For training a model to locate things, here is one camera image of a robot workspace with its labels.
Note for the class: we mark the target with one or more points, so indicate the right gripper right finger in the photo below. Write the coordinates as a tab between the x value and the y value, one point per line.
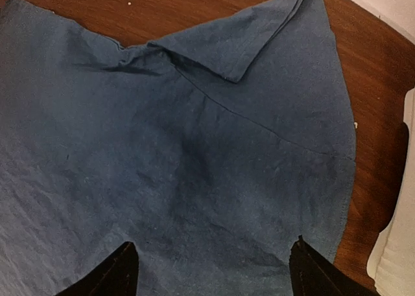
312	274

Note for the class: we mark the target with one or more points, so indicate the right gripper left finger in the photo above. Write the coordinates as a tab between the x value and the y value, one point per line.
116	275

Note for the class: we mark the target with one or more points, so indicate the blue polo shirt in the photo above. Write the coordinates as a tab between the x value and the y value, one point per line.
211	149

